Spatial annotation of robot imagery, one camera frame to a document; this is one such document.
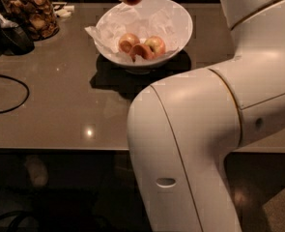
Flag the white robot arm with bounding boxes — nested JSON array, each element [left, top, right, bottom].
[[128, 0, 285, 232]]

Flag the white bowl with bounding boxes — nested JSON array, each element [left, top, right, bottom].
[[94, 0, 193, 75]]

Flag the white crumpled paper liner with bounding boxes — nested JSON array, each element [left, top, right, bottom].
[[85, 0, 181, 65]]

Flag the small white items on table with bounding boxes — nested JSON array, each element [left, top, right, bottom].
[[54, 4, 74, 18]]

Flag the glass jar of dried chips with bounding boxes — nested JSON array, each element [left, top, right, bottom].
[[1, 0, 59, 41]]

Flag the black kitchen appliance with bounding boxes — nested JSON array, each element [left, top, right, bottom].
[[0, 13, 35, 55]]

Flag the white sock under table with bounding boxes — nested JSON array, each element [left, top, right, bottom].
[[24, 155, 48, 188]]

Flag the black cable on table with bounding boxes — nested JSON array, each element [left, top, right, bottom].
[[0, 72, 31, 115]]

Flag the black cables on floor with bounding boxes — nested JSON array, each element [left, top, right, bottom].
[[0, 210, 40, 232]]

